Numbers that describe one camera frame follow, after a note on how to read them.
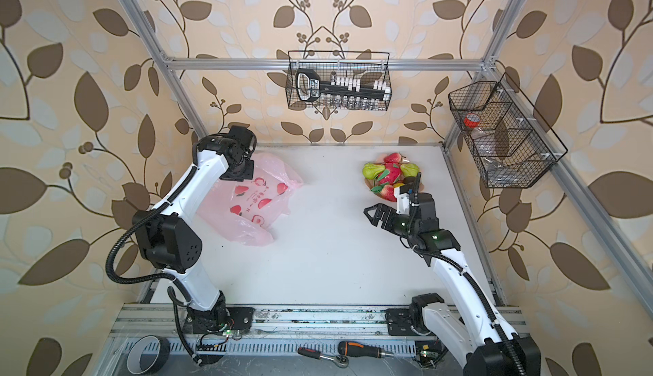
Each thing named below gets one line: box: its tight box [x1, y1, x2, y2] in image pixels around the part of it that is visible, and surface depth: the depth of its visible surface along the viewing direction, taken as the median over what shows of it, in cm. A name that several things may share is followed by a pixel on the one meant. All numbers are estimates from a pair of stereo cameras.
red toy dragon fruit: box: [376, 162, 402, 185], surface depth 101 cm
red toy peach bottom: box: [380, 184, 398, 203], surface depth 96 cm
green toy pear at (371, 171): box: [362, 162, 387, 180], surface depth 101 cm
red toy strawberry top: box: [383, 152, 403, 170], surface depth 107 cm
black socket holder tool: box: [295, 68, 392, 103], surface depth 84 cm
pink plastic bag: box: [196, 153, 304, 246], surface depth 98 cm
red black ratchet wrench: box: [297, 347, 350, 369], surface depth 69 cm
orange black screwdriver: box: [337, 341, 395, 359], surface depth 69 cm
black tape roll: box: [126, 334, 171, 376], surface depth 70 cm
